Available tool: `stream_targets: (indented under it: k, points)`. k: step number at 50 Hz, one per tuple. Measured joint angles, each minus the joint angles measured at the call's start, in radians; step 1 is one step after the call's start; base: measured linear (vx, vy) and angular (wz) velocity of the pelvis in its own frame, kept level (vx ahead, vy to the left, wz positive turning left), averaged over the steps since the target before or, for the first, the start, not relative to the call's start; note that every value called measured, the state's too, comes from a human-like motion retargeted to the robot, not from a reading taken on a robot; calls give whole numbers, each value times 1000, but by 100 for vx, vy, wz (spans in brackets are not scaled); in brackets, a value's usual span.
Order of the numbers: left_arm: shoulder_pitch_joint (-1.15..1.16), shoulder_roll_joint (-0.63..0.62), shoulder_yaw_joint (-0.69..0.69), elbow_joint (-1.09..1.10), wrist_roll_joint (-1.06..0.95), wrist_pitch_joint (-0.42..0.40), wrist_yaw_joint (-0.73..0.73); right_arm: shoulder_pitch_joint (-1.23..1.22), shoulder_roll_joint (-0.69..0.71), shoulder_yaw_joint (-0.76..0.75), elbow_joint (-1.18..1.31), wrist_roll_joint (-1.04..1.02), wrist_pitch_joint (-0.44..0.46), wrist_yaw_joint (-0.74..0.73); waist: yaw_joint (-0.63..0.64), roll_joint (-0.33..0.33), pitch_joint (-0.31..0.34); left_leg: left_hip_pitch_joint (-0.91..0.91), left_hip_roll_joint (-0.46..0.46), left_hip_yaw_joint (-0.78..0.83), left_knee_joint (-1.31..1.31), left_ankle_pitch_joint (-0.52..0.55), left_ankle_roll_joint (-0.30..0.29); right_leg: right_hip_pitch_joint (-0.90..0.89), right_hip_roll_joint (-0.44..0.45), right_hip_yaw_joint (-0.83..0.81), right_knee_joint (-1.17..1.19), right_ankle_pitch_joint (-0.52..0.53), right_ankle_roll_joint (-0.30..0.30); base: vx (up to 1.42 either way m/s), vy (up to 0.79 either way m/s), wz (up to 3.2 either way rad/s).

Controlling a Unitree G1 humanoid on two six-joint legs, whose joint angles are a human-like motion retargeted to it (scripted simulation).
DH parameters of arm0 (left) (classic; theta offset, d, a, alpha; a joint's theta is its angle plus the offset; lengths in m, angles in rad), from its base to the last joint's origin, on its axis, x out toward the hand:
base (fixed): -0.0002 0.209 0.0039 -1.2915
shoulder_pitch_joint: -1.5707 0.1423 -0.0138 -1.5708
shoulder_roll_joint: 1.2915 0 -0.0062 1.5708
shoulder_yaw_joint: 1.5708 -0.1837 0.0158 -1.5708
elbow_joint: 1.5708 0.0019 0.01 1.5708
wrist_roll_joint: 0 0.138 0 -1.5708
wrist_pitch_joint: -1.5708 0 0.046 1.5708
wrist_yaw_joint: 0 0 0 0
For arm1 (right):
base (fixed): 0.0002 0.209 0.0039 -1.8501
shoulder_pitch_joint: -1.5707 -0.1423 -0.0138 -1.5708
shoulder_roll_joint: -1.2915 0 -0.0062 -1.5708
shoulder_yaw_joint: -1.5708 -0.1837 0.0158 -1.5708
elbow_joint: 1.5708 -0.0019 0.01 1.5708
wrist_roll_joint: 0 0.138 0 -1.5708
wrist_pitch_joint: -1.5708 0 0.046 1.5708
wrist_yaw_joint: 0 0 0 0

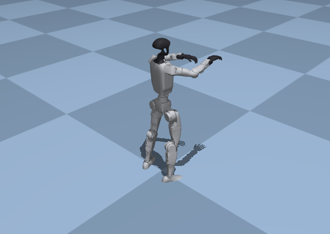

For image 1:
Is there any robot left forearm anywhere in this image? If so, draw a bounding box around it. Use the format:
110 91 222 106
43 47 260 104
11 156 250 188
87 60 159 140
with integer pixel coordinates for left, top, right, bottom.
164 53 181 61

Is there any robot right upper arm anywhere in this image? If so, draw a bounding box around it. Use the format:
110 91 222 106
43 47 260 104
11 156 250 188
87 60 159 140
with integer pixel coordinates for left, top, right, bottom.
164 65 199 78

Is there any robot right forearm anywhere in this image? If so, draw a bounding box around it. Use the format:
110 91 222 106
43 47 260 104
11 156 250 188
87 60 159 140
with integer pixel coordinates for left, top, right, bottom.
192 59 210 74

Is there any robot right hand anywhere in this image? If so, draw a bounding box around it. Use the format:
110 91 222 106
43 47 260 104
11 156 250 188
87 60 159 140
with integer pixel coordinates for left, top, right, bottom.
207 55 222 65

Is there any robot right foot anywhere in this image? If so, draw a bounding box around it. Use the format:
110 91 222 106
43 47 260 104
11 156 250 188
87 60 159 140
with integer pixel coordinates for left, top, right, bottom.
162 175 182 183

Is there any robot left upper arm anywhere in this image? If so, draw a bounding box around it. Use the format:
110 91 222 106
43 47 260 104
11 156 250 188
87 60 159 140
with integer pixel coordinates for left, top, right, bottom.
148 55 157 64

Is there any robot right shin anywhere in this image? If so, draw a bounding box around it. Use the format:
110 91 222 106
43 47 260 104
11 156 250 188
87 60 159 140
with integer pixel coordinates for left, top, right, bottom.
165 144 178 178

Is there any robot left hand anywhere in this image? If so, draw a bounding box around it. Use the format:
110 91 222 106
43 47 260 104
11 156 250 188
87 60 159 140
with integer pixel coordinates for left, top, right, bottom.
176 53 197 64

